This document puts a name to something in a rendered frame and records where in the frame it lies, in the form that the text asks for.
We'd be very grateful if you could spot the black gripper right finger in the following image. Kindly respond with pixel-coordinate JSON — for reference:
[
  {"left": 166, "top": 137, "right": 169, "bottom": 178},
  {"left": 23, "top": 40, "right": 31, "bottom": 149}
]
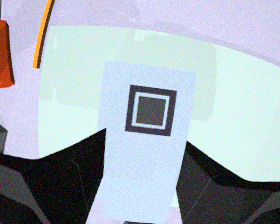
[{"left": 175, "top": 141, "right": 280, "bottom": 224}]

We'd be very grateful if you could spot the thin orange rod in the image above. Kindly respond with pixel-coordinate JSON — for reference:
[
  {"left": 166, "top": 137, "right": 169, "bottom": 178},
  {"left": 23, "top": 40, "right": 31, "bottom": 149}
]
[{"left": 32, "top": 0, "right": 55, "bottom": 69}]

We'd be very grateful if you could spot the orange-handled awl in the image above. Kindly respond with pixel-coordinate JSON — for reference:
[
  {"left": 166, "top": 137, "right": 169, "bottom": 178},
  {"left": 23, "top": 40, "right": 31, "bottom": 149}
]
[{"left": 0, "top": 0, "right": 15, "bottom": 88}]

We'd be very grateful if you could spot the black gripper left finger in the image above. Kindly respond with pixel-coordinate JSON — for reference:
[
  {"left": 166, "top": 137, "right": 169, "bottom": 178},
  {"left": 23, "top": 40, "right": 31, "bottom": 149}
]
[{"left": 0, "top": 127, "right": 106, "bottom": 224}]

